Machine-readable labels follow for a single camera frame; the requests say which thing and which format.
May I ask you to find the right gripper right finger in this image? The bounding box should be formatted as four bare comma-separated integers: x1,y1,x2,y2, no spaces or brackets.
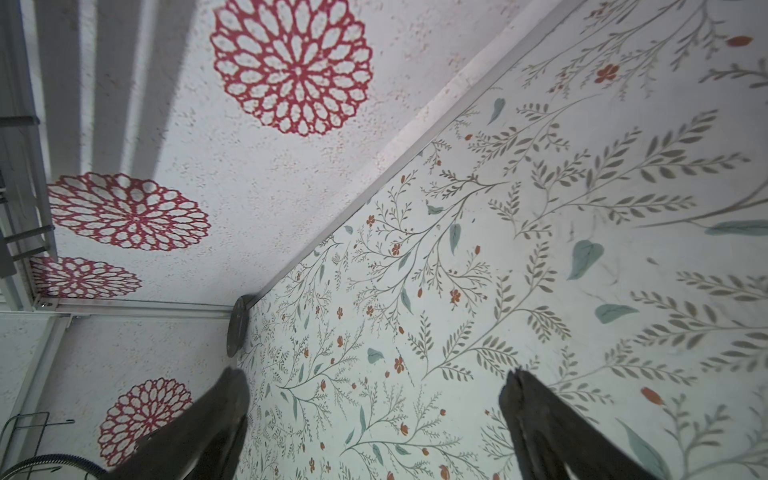
499,368,654,480

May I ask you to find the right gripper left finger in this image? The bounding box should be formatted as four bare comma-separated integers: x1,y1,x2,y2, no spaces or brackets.
107,367,250,480

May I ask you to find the small black dish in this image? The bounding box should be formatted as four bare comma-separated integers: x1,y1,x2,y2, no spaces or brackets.
226,294,258,359

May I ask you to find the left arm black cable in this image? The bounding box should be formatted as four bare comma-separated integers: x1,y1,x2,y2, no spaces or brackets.
0,453,109,480

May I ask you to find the black wire wall rack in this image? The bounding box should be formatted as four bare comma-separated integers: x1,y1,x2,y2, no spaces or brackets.
1,411,76,461

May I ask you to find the dark grey wall shelf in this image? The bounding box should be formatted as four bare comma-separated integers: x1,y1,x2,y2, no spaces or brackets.
1,1,57,312

